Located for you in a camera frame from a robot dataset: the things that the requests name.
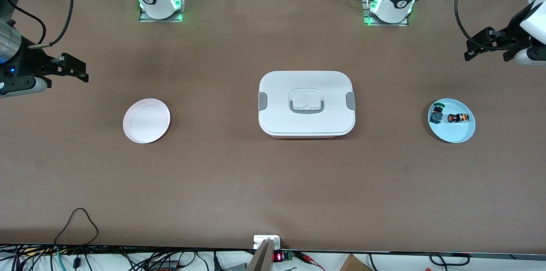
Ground white-lidded pink lunch box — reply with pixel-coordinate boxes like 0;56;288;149
258;70;356;139

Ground red wire leads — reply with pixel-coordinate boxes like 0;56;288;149
294;251;327;271

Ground light blue round plate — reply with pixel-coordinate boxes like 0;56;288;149
428;99;476;143

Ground black cable on floor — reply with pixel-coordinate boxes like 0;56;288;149
429;253;470;267

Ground green push-button switch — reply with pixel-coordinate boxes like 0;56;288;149
430;102;445;124

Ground pink round plate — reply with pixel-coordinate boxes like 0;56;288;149
123;99;171;144

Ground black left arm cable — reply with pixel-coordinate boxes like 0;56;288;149
454;0;519;51

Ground white mounting bracket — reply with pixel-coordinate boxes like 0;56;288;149
253;235;282;250

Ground black cable bundle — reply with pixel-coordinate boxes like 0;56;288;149
0;243;256;271

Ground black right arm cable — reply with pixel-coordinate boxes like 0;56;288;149
6;0;75;48

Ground thin black looped cable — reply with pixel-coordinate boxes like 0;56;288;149
55;208;99;246

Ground brown cardboard box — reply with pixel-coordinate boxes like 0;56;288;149
339;254;372;271

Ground aluminium profile bar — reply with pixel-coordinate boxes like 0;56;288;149
249;238;274;271

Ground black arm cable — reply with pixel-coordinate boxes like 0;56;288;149
6;0;75;48
454;0;519;51

